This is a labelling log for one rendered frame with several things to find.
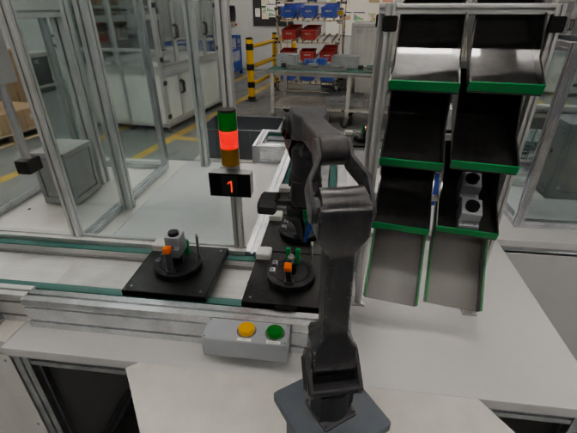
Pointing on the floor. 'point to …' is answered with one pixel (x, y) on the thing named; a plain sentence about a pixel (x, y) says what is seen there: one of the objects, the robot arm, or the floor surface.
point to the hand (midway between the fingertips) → (304, 227)
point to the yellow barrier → (258, 64)
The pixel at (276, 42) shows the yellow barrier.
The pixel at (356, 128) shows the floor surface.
